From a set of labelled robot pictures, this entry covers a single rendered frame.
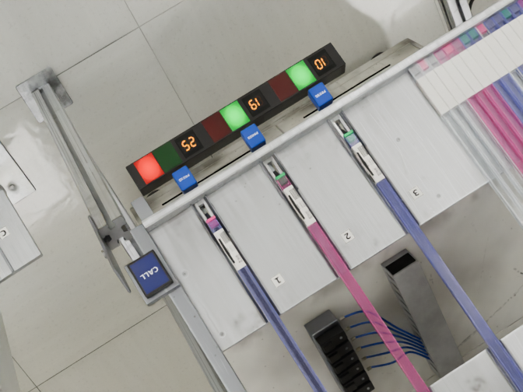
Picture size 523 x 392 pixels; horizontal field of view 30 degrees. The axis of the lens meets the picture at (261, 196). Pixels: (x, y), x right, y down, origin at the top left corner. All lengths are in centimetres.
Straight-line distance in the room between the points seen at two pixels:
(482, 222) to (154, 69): 75
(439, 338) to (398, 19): 80
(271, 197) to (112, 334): 101
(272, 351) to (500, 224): 45
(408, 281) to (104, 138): 75
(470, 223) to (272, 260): 48
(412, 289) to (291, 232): 37
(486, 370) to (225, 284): 36
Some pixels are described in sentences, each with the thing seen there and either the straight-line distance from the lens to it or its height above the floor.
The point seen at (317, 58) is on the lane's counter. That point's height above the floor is 65.
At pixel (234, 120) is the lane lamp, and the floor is 66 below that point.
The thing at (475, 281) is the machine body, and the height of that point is 62.
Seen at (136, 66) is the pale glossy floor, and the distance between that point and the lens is 201.
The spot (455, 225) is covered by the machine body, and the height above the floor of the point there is 62.
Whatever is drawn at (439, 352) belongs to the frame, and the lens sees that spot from 172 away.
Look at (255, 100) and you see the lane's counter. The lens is 137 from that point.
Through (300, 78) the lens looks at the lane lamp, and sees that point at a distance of 138.
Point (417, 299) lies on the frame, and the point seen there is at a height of 66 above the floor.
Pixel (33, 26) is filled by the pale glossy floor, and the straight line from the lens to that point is 195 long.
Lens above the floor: 187
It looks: 58 degrees down
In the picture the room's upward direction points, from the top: 139 degrees clockwise
